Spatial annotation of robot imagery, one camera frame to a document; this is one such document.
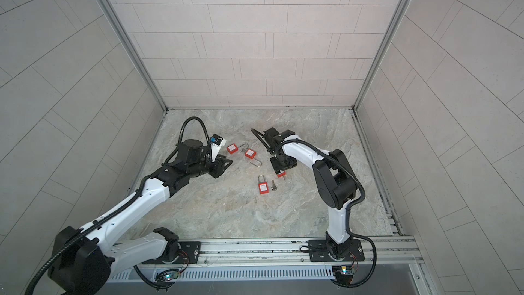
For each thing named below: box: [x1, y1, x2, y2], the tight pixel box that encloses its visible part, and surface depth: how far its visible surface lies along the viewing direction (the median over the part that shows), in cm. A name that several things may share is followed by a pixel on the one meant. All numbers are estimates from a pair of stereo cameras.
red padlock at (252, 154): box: [244, 148, 263, 168], surface depth 98 cm
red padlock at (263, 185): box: [257, 174, 270, 195], surface depth 88 cm
